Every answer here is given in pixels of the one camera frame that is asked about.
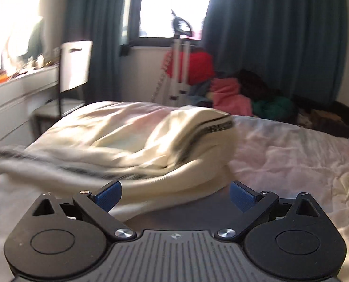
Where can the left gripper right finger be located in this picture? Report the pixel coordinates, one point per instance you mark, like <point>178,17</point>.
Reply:
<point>290,239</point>

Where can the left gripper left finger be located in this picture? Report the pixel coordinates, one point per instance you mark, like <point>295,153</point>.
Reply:
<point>64,238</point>

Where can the cream trousers with black stripe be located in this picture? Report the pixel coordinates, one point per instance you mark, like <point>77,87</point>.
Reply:
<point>162,156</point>

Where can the pastel bed sheet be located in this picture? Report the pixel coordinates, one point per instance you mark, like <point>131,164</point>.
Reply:
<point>282,158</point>

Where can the dark bedside furniture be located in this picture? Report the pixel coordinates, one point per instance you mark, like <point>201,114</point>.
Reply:
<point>332,119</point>

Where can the green garment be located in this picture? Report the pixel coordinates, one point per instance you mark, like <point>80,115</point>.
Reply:
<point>279,108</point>

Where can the white dresser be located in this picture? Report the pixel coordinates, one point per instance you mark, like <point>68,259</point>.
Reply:
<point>19,98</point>

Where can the black garment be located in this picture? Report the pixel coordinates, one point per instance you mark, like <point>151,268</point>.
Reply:
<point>253,87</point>

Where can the pink garment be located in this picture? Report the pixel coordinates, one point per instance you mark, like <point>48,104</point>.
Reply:
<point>227,97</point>

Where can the white chair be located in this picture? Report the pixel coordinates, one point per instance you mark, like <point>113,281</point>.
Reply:
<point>73,70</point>

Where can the garment steamer stand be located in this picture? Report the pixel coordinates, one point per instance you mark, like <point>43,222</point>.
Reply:
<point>175,73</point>

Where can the red garment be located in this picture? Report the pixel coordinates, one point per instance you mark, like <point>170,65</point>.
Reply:
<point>200,66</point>

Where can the wavy vanity mirror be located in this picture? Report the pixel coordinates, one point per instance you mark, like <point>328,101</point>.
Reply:
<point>26,42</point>

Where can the teal right curtain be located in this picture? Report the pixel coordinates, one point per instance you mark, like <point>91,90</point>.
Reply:
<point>296,46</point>

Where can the teal curtain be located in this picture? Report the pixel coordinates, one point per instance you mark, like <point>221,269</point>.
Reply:
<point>99,21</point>
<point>296,46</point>

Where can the teal left curtain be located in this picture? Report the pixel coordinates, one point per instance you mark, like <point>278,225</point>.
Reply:
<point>99,21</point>

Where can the window with dark frame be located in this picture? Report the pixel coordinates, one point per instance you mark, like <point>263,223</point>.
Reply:
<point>149,23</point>

